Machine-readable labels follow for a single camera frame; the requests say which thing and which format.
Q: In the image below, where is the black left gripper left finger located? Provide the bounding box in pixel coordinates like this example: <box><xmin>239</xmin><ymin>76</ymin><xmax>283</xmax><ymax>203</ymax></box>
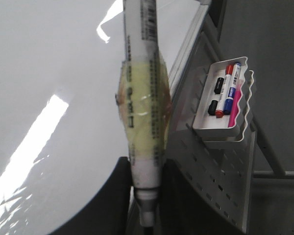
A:
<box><xmin>51</xmin><ymin>157</ymin><xmax>131</xmax><ymax>235</ymax></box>

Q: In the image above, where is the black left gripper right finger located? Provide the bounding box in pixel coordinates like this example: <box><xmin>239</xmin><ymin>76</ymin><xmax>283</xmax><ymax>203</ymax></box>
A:
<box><xmin>160</xmin><ymin>159</ymin><xmax>243</xmax><ymax>235</ymax></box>

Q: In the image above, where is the white black-tipped whiteboard marker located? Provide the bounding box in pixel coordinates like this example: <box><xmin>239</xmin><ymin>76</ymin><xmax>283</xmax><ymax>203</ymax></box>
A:
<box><xmin>116</xmin><ymin>0</ymin><xmax>171</xmax><ymax>235</ymax></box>

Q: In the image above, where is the white whiteboard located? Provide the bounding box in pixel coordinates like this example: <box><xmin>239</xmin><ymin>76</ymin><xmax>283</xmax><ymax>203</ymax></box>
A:
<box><xmin>0</xmin><ymin>0</ymin><xmax>211</xmax><ymax>235</ymax></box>

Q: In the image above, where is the white whiteboard stand leg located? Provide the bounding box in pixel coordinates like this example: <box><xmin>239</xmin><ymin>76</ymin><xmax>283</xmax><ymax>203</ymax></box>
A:
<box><xmin>252</xmin><ymin>115</ymin><xmax>294</xmax><ymax>180</ymax></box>

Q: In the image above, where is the white perforated pegboard panel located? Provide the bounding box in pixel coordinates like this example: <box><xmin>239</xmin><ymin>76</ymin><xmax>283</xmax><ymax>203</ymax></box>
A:
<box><xmin>155</xmin><ymin>32</ymin><xmax>257</xmax><ymax>235</ymax></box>

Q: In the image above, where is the white plastic marker tray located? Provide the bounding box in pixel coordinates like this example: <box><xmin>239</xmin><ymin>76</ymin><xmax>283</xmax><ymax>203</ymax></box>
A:
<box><xmin>193</xmin><ymin>56</ymin><xmax>256</xmax><ymax>149</ymax></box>

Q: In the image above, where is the red capped marker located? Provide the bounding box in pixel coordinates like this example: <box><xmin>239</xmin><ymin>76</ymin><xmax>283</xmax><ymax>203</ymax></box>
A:
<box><xmin>215</xmin><ymin>65</ymin><xmax>233</xmax><ymax>118</ymax></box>

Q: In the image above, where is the pink eraser strip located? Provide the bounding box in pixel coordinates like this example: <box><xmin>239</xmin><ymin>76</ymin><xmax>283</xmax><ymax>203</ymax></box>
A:
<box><xmin>227</xmin><ymin>79</ymin><xmax>244</xmax><ymax>128</ymax></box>

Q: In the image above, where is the blue capped marker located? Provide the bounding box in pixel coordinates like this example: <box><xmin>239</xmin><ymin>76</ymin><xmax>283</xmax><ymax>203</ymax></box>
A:
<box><xmin>223</xmin><ymin>63</ymin><xmax>241</xmax><ymax>115</ymax></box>

